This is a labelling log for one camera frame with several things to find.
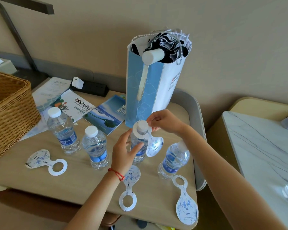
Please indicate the person's left hand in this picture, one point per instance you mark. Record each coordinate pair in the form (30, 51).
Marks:
(121, 158)

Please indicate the person's right hand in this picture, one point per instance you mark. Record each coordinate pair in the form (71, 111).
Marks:
(168, 120)

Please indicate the clear plastic water bottle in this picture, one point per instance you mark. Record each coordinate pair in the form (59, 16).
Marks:
(96, 153)
(64, 138)
(140, 158)
(172, 162)

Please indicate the woven wicker basket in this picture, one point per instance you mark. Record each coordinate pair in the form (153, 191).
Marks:
(9, 112)

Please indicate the person's right forearm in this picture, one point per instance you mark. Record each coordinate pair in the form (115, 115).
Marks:
(230, 184)

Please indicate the person's left forearm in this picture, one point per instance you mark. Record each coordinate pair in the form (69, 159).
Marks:
(93, 208)

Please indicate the grey padded table surround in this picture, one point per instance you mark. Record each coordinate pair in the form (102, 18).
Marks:
(194, 105)

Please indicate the blue paper gift bag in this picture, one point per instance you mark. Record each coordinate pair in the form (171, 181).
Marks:
(134, 98)

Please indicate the light wooden table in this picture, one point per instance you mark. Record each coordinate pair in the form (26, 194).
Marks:
(86, 186)

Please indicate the blue landscape booklet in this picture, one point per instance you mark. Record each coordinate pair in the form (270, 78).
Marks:
(105, 112)

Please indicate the green leaflet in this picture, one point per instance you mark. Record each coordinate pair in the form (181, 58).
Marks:
(122, 96)

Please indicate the black white folded umbrella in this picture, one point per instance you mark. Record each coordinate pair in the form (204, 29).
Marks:
(153, 56)

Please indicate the illustrated map leaflet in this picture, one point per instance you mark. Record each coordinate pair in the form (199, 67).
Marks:
(79, 105)

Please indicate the black power strip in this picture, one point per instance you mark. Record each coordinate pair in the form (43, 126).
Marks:
(96, 88)

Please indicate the yellow plastic bag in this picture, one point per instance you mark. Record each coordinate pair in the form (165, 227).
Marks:
(165, 228)

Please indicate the white plug charger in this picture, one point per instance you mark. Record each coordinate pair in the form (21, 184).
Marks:
(77, 83)

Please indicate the white card blue border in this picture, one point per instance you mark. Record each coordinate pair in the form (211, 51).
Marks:
(50, 91)

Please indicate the beige tissue box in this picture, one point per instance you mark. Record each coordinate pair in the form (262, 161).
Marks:
(4, 68)

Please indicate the dark metal desk lamp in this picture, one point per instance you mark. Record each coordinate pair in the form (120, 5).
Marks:
(14, 33)

